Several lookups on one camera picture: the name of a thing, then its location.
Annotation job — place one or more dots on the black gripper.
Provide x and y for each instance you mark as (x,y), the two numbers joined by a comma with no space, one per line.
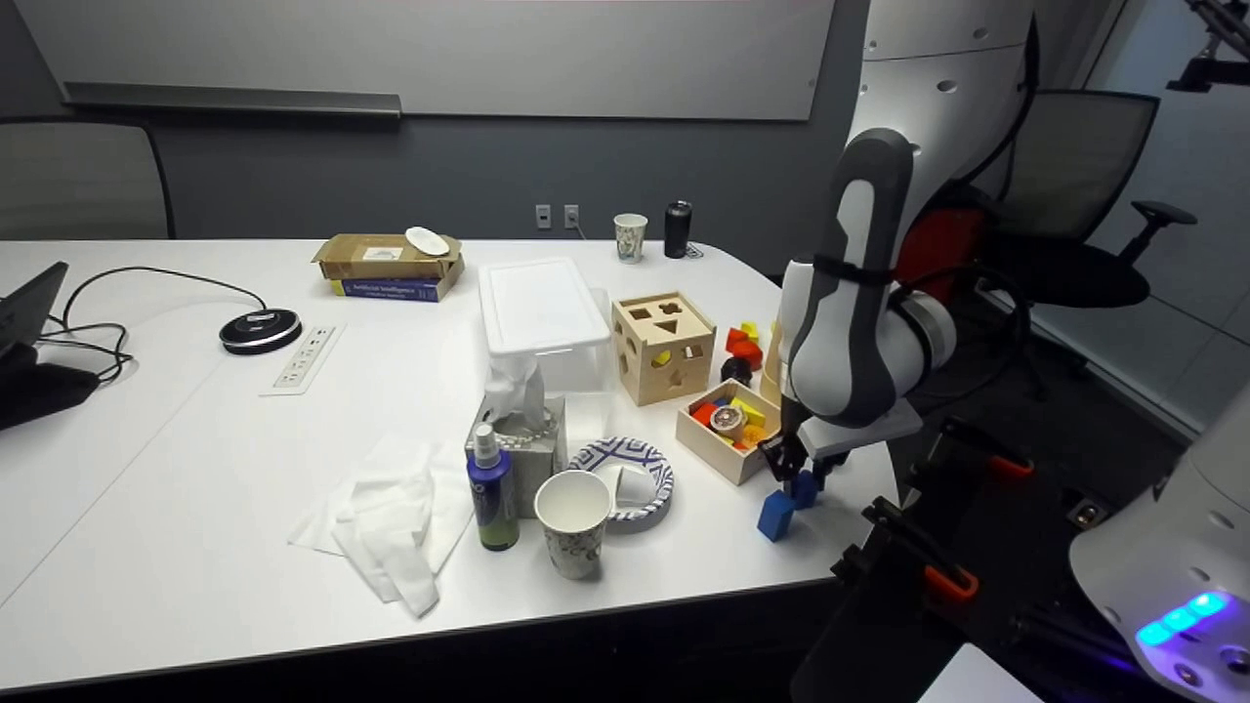
(817,454)

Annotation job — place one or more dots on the blue flower-shaped block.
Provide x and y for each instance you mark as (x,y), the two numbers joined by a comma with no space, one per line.
(798,489)

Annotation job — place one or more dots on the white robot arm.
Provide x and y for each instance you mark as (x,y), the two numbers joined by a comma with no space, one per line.
(844,325)

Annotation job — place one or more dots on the open wooden tray box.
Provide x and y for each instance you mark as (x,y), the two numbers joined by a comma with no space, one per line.
(726,457)

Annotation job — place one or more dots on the red bin black lid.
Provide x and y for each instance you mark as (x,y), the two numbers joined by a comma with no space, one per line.
(942,249)

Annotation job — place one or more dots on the grey tissue box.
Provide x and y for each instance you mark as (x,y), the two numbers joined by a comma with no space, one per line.
(533,450)

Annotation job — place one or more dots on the flat cardboard box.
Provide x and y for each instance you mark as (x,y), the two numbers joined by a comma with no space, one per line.
(373,254)

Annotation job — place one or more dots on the blue wooden cube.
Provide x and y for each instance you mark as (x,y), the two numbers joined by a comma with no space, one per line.
(774,519)

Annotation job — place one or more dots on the large red block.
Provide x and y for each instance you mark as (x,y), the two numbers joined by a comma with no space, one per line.
(703,413)

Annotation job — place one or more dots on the red rounded block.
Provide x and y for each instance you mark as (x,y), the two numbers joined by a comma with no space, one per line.
(745,349)

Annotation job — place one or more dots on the yellow notched block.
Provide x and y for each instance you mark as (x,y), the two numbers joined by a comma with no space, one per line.
(747,330)

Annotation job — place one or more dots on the small white plastic cup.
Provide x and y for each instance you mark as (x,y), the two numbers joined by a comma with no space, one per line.
(634,485)

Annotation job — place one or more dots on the wooden shape sorter cube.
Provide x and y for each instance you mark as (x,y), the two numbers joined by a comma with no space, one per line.
(666,356)

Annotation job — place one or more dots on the printed paper cup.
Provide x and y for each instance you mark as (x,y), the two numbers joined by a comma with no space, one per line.
(572,520)
(632,236)

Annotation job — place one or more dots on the black tumbler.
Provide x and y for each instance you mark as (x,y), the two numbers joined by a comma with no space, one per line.
(679,230)

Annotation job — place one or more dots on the green spray bottle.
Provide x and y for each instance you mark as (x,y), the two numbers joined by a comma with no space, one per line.
(493,493)

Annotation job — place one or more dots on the black mesh office chair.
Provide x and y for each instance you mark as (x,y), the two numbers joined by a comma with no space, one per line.
(1079,266)

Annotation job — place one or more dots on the crumpled white tissues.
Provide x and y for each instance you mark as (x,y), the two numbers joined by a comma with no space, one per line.
(386,533)

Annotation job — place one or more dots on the white tape roll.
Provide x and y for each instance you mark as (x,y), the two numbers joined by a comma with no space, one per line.
(428,239)

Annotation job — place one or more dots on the blue book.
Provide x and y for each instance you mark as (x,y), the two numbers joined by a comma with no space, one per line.
(391,291)

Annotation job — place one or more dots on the white power strip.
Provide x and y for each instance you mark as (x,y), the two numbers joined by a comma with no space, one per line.
(299,361)

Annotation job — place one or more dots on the black round puck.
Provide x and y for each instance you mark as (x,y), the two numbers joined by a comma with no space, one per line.
(261,330)

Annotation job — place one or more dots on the black laptop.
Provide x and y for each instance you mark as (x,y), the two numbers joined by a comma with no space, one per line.
(33,378)

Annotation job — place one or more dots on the grey conference chair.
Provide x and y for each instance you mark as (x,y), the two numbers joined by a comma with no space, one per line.
(80,183)

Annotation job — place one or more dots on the white wall outlet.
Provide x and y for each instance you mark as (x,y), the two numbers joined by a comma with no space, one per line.
(572,213)
(544,213)

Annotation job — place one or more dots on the wall whiteboard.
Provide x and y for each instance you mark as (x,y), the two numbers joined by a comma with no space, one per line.
(391,42)

